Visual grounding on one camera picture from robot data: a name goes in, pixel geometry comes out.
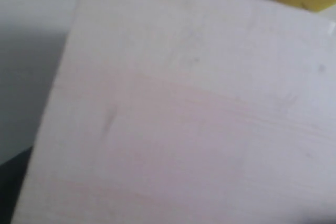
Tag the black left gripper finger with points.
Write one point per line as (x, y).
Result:
(12, 175)

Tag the large plain wooden cube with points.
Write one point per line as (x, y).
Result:
(188, 111)

